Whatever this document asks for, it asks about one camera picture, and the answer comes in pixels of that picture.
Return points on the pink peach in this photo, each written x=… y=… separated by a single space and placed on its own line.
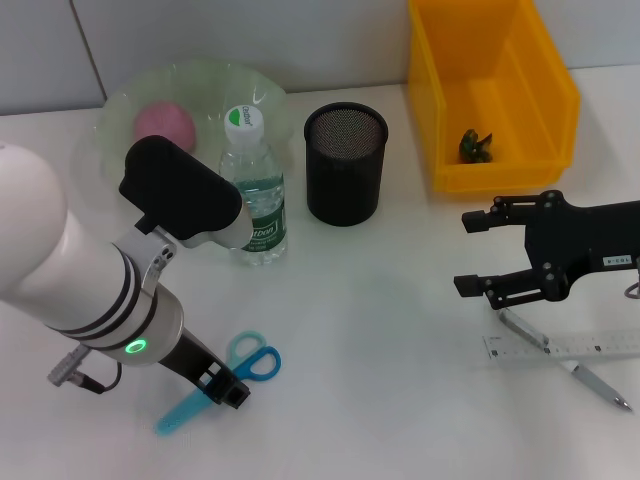
x=162 y=122

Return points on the clear plastic ruler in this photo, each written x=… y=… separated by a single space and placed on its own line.
x=600 y=345

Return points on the black mesh pen holder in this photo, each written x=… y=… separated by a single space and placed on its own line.
x=345 y=185

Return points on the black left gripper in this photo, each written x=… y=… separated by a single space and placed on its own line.
x=190 y=357

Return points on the yellow plastic bin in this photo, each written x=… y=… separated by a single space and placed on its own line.
x=525 y=75

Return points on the green glass fruit plate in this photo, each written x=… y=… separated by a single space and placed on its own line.
x=210 y=90

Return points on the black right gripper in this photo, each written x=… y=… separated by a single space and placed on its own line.
x=580 y=240

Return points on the blue and teal scissors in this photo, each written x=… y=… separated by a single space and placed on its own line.
x=257 y=367

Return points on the clear grey ballpoint pen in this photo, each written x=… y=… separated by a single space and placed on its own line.
x=600 y=387

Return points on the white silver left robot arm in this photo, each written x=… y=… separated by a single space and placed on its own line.
x=70 y=280

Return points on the clear green-label water bottle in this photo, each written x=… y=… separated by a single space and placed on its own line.
x=260 y=205

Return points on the green plastic wrapper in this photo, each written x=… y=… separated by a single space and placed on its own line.
x=476 y=147

